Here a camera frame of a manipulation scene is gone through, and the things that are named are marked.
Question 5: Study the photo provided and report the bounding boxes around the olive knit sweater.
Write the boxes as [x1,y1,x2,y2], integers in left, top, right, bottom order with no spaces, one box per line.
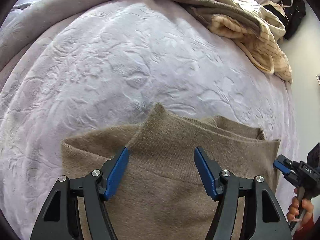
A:
[61,104,280,239]

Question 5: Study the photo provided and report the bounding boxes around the black hanging clothes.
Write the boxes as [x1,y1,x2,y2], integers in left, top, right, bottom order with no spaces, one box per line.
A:
[263,0,306,40]

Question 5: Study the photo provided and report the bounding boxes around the person's right hand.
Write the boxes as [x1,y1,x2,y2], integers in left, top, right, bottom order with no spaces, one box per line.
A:
[286,187,315,227]

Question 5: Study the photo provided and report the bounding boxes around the lavender embossed bedspread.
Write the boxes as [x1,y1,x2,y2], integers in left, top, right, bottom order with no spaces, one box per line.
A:
[1,0,296,239]

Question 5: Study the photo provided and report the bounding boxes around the olive grey garment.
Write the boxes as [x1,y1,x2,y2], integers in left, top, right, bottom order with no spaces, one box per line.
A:
[173,0,261,39]

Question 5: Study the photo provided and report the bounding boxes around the grey duvet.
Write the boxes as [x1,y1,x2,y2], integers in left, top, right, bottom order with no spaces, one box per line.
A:
[0,0,153,71]

